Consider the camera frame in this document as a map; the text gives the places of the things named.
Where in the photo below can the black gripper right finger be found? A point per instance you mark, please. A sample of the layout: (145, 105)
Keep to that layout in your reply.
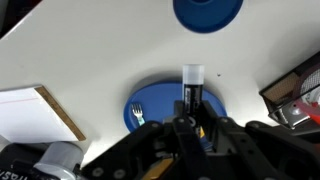
(260, 150)

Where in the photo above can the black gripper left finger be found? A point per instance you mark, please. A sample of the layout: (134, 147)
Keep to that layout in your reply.
(150, 150)

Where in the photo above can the black white Expo marker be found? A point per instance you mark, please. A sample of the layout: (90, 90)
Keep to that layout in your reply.
(193, 86)

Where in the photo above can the blue plastic cup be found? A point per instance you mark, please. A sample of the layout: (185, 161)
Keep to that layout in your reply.
(206, 16)

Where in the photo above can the small toy fork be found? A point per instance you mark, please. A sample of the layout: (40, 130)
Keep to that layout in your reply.
(137, 111)

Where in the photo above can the blue round plate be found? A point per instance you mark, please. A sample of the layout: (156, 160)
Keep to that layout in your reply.
(156, 103)

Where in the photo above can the black mesh desk organizer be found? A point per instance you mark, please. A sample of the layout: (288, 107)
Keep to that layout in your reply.
(280, 90)

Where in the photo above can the red rimmed mesh strainer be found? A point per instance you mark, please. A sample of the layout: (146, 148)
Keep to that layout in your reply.
(311, 83)

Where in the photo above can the grey cylindrical cap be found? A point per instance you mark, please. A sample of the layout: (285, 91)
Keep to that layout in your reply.
(61, 160)

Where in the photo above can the white notepad with cardboard edge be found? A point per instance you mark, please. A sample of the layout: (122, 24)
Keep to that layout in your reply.
(30, 116)

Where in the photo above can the black device with white lettering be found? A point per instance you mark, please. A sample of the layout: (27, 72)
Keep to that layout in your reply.
(16, 163)

